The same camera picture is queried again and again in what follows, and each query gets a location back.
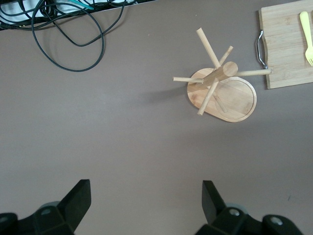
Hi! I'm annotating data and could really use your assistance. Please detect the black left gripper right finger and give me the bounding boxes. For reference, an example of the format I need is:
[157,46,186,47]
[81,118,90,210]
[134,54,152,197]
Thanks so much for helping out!
[197,180,261,235]

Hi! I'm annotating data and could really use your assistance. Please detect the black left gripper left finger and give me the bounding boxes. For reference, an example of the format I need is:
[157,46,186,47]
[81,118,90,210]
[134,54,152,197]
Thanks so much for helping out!
[22,179,92,235]

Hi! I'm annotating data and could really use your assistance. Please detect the wooden mug tree stand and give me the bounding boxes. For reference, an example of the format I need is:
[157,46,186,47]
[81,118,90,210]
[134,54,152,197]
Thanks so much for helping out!
[173,27,272,123]

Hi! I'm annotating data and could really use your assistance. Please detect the yellow plastic fork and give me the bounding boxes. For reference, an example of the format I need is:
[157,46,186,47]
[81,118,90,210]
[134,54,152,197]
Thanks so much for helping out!
[299,11,313,67]

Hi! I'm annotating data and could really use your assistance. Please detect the large looped black cable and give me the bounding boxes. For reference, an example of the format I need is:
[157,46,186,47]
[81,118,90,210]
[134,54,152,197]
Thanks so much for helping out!
[31,0,106,73]

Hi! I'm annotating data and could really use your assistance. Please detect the small looped black cable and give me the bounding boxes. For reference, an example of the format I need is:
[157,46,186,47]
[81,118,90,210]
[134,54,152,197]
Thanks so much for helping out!
[52,0,128,47]

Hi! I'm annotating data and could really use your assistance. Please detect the teal cable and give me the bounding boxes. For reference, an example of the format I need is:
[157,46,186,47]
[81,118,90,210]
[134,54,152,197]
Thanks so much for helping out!
[67,0,95,12]

